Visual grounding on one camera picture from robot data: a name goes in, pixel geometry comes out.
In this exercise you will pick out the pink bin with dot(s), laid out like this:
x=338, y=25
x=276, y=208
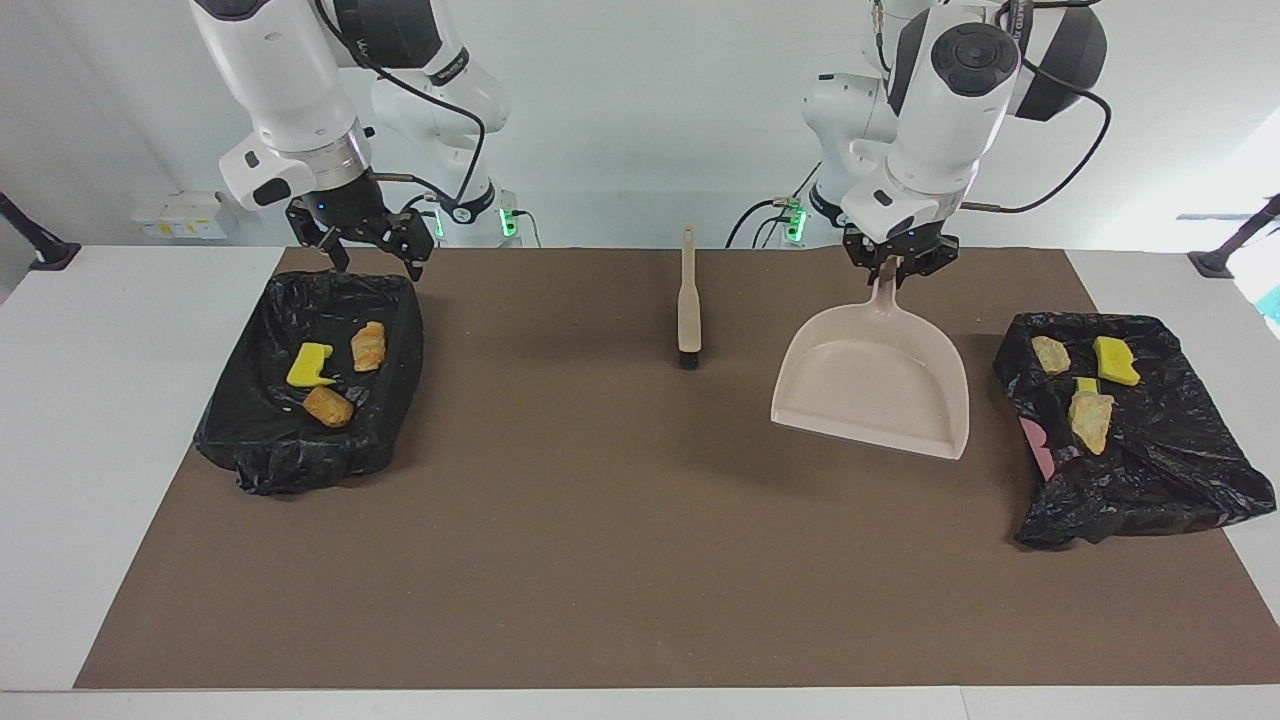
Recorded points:
x=1035, y=445

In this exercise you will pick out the brown table mat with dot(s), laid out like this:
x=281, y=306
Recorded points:
x=600, y=600

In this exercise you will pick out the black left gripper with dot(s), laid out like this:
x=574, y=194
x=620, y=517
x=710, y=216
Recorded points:
x=900, y=245

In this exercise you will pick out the striped croissant with pale end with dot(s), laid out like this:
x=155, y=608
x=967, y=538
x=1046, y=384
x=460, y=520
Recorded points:
x=1090, y=420

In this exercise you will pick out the black stand foot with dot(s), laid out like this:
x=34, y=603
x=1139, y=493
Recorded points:
x=50, y=255
x=1215, y=262

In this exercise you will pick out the small striped croissant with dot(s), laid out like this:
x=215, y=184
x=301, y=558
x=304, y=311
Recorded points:
x=1050, y=355

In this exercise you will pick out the brown fried nugget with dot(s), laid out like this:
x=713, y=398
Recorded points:
x=328, y=407

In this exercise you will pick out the yellow sponge piece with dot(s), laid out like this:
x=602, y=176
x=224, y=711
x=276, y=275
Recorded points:
x=308, y=365
x=1115, y=362
x=1087, y=385

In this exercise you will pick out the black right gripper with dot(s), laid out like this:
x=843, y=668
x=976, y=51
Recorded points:
x=350, y=208

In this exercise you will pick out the teal object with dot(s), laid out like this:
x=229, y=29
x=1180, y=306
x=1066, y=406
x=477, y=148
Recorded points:
x=1274, y=305

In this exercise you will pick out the beige plastic dustpan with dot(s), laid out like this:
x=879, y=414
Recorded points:
x=870, y=390

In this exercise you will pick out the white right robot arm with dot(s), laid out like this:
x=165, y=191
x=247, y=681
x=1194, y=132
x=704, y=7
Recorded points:
x=280, y=80

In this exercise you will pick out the orange striped pastry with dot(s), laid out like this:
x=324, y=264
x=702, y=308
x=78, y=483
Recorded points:
x=368, y=347

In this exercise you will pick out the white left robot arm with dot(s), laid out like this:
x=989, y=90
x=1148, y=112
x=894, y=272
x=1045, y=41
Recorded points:
x=950, y=100

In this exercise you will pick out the black trash bag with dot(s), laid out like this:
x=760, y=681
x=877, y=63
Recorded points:
x=300, y=450
x=1160, y=470

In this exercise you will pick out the white wall socket box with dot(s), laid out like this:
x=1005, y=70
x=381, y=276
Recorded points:
x=180, y=215

